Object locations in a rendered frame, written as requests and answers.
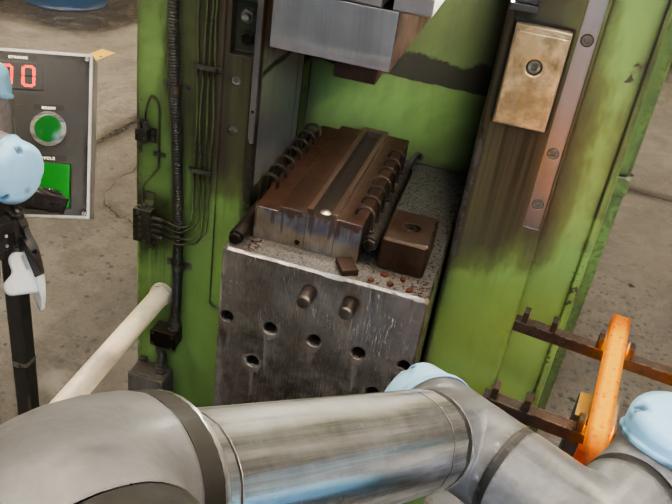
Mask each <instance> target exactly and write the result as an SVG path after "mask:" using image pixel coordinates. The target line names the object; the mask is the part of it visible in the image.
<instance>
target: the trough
mask: <svg viewBox="0 0 672 504"><path fill-rule="evenodd" d="M381 136H382V134H378V133H374V132H370V131H367V132H366V133H365V135H364V136H363V138H362V139H361V141H360V142H359V143H358V145H357V146H356V148H355V149H354V151H353V152H352V154H351V155H350V157H349V158H348V159H347V161H346V162H345V164H344V165H343V167H342V168H341V170H340V171H339V173H338V174H337V176H336V177H335V178H334V180H333V181H332V183H331V184H330V186H329V187H328V189H327V190H326V192H325V193H324V194H323V196H322V197H321V199H320V200H319V202H318V203H317V205H316V206H315V208H314V209H313V217H317V218H321V219H325V220H329V221H330V219H331V215H332V213H333V212H334V210H335V208H336V207H337V205H338V204H339V202H340V200H341V199H342V197H343V196H344V194H345V193H346V191H347V189H348V188H349V186H350V185H351V183H352V181H353V180H354V178H355V177H356V175H357V174H358V172H359V170H360V169H361V167H362V166H363V164H364V162H365V161H366V159H367V158H368V156H369V155H370V153H371V151H372V150H373V148H374V147H375V145H376V143H377V142H378V140H379V139H380V137H381ZM321 210H329V211H330V212H331V214H330V215H323V214H321V213H320V211H321Z"/></svg>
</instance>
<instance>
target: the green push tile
mask: <svg viewBox="0 0 672 504"><path fill-rule="evenodd" d="M42 176H43V178H42V179H41V183H40V185H39V187H42V188H43V187H49V188H53V189H55V190H57V191H59V192H61V193H62V195H63V196H65V197H66V198H68V199H69V201H68V203H67V206H66V208H67V209H69V208H70V207H71V165H70V164H60V163H44V173H43V175H42Z"/></svg>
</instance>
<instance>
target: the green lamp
mask: <svg viewBox="0 0 672 504"><path fill-rule="evenodd" d="M34 131H35V134H36V136H37V137H38V138H39V139H41V140H42V141H45V142H52V141H55V140H57V139H58V138H59V137H60V135H61V133H62V125H61V123H60V121H59V120H58V119H57V118H55V117H54V116H50V115H45V116H42V117H40V118H39V119H37V121H36V122H35V125H34Z"/></svg>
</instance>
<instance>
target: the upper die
mask: <svg viewBox="0 0 672 504"><path fill-rule="evenodd" d="M393 5H394V0H389V1H388V2H387V3H386V4H385V5H384V6H383V7H382V8H379V7H374V6H369V5H365V4H360V3H355V2H350V1H345V0H274V1H273V12H272V24H271V35H270V47H274V48H278V49H283V50H287V51H292V52H296V53H301V54H306V55H310V56H315V57H319V58H324V59H328V60H333V61H338V62H342V63H347V64H351V65H356V66H360V67H365V68H369V69H374V70H379V71H383V72H388V73H389V72H390V71H391V69H392V68H393V67H394V65H395V64H396V63H397V61H398V60H399V59H400V57H401V56H402V55H403V53H404V52H405V51H406V49H407V48H408V47H409V45H410V44H411V43H412V41H413V40H414V39H415V37H416V36H417V35H418V33H419V32H420V31H421V29H422V28H423V27H424V25H425V24H426V23H427V22H428V20H429V19H430V18H428V17H423V16H418V15H413V14H408V13H404V12H399V11H394V10H393Z"/></svg>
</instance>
